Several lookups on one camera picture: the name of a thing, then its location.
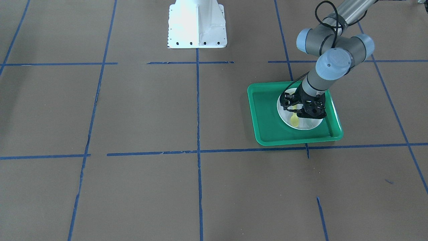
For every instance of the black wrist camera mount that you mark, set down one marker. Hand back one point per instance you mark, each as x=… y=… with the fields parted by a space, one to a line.
x=313 y=107

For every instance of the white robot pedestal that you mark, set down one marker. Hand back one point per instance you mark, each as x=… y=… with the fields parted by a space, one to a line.
x=196 y=24

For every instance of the yellow plastic spoon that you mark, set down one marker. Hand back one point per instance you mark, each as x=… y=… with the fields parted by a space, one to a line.
x=294 y=120

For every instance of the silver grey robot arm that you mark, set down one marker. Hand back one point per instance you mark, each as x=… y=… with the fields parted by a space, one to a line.
x=337 y=56

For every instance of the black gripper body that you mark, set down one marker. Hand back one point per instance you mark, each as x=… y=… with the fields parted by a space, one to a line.
x=304 y=99

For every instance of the white round plate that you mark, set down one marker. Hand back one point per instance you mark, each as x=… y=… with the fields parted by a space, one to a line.
x=305 y=123

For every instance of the green plastic tray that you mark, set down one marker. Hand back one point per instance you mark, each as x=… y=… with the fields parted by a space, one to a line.
x=271 y=130

